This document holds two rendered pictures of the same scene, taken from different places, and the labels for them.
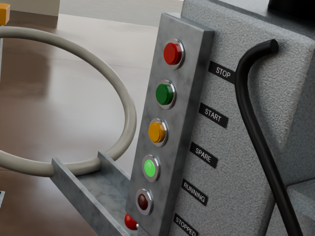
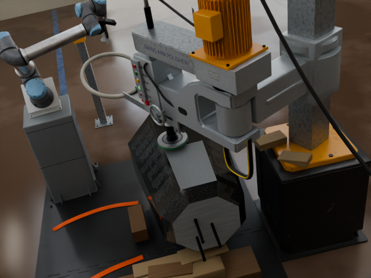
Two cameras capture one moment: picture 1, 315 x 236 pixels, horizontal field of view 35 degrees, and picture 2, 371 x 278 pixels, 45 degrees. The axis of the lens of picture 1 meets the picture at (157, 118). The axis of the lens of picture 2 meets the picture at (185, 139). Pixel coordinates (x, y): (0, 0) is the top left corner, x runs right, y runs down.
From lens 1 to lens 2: 2.27 m
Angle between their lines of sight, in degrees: 14
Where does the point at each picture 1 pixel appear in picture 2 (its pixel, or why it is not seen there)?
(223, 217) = (152, 92)
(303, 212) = (160, 87)
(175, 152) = (141, 83)
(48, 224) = (136, 123)
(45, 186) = (130, 107)
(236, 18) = (141, 58)
